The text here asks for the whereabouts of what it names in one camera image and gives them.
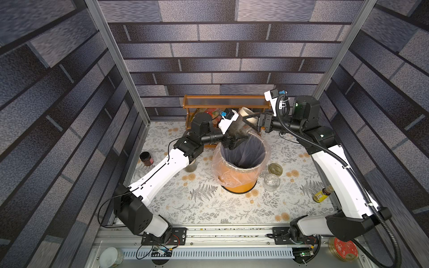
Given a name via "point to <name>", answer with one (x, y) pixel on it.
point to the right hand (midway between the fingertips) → (246, 117)
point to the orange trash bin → (240, 167)
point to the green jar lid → (275, 168)
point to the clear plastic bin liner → (215, 157)
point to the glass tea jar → (271, 182)
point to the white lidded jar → (111, 257)
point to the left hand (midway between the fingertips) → (242, 129)
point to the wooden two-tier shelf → (214, 104)
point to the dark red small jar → (146, 158)
